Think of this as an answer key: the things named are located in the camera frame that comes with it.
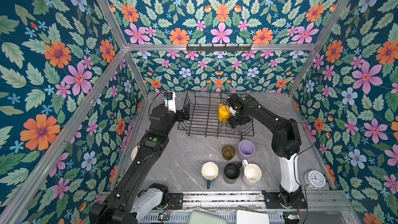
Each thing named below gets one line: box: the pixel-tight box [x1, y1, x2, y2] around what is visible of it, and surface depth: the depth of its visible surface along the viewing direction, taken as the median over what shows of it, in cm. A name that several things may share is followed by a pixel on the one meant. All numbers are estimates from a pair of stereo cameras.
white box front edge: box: [235, 209, 270, 224], surface depth 68 cm
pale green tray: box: [188, 210, 227, 224], surface depth 68 cm
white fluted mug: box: [242, 159, 263, 186], surface depth 76 cm
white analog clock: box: [303, 170, 326, 194], surface depth 78 cm
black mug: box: [222, 161, 243, 185], surface depth 82 cm
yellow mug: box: [218, 103, 231, 123], surface depth 96 cm
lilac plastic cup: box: [237, 139, 256, 160], surface depth 82 cm
